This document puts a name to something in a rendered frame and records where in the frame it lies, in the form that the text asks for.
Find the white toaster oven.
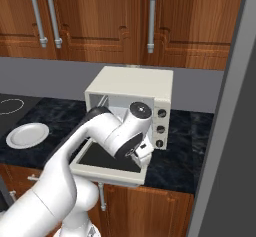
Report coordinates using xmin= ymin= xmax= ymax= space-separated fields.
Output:
xmin=83 ymin=65 xmax=175 ymax=151

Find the grey base cupboard handle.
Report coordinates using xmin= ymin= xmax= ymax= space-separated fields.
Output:
xmin=98 ymin=181 xmax=107 ymax=212

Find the wooden base cupboard drawer front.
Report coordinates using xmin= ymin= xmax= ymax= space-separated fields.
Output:
xmin=0 ymin=162 xmax=46 ymax=199

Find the grey drawer handle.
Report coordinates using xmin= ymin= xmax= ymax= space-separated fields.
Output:
xmin=27 ymin=174 xmax=42 ymax=183

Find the white round plate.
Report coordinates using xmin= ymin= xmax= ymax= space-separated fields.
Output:
xmin=5 ymin=122 xmax=50 ymax=150

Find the black hob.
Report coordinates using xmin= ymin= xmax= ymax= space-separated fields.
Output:
xmin=0 ymin=93 xmax=43 ymax=139

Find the grey cupboard bar handle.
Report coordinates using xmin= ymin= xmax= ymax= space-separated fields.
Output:
xmin=45 ymin=0 xmax=63 ymax=49
xmin=146 ymin=0 xmax=158 ymax=54
xmin=28 ymin=0 xmax=49 ymax=48

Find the wooden wall cupboard door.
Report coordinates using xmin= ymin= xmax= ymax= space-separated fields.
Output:
xmin=142 ymin=0 xmax=247 ymax=71
xmin=0 ymin=0 xmax=58 ymax=61
xmin=49 ymin=0 xmax=146 ymax=66

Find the toaster oven glass door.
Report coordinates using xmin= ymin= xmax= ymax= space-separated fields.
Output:
xmin=68 ymin=137 xmax=150 ymax=187

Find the grey tall fridge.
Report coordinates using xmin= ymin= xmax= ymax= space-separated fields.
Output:
xmin=185 ymin=0 xmax=256 ymax=237

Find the wooden base cupboard door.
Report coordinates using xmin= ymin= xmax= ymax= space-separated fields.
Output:
xmin=103 ymin=183 xmax=195 ymax=237

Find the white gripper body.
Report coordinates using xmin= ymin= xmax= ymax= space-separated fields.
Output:
xmin=130 ymin=149 xmax=152 ymax=170

